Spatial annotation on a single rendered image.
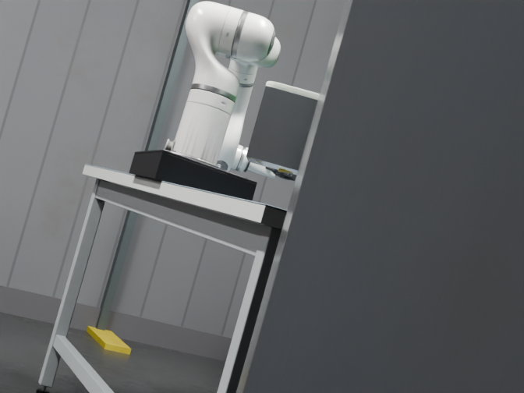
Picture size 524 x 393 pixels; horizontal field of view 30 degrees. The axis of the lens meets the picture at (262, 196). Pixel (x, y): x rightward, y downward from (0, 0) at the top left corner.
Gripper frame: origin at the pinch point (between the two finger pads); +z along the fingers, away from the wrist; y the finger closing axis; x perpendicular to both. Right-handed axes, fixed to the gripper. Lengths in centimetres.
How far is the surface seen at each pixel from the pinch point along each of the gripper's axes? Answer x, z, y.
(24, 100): -1, -105, -139
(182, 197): -17, -40, 107
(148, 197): -20, -45, 64
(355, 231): -12, -38, 254
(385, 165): -7, -37, 254
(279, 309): -19, -41, 254
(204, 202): -16, -36, 122
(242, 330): -35, -25, 149
